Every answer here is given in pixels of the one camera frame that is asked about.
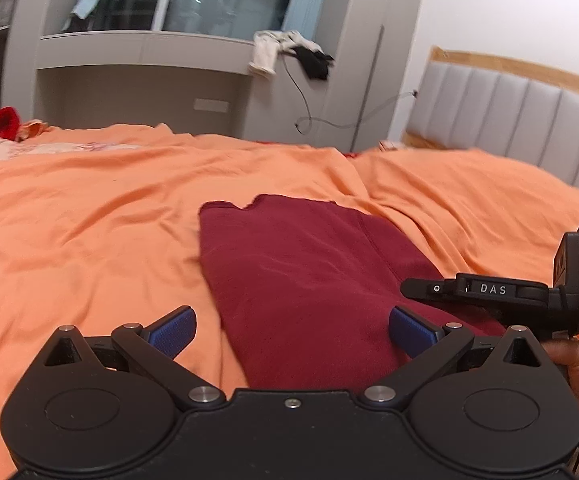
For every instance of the black garment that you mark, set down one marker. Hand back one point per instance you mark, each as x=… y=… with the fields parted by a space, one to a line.
x=314 y=62

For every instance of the person's right hand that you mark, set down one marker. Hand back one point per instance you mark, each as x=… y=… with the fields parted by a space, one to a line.
x=577 y=370

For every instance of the white garment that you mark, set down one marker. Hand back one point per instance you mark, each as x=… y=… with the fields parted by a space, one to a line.
x=264 y=52

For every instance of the peach cloth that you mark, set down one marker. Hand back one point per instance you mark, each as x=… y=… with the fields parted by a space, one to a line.
x=31 y=130

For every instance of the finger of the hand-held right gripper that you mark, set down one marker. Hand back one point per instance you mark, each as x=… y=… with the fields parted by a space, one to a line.
x=427 y=290

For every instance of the white wall plate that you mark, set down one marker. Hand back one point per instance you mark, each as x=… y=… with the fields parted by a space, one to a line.
x=211 y=105

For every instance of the bright red cloth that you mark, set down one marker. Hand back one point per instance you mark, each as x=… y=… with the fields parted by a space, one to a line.
x=3 y=121

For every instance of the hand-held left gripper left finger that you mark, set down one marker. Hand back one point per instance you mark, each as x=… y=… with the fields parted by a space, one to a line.
x=174 y=330

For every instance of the grey wall cabinet unit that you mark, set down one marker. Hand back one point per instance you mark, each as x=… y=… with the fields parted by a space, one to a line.
x=144 y=50

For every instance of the orange blanket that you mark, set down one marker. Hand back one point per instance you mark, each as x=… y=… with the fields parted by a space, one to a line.
x=94 y=220

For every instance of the window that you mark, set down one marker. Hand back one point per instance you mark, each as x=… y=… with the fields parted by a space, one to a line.
x=219 y=5

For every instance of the grey padded headboard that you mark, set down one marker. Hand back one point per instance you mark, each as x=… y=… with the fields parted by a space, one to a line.
x=519 y=120

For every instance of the dark red shirt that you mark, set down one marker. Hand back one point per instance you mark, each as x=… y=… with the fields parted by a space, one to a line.
x=309 y=285

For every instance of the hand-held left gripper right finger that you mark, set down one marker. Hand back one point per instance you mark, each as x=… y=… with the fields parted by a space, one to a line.
x=412 y=332

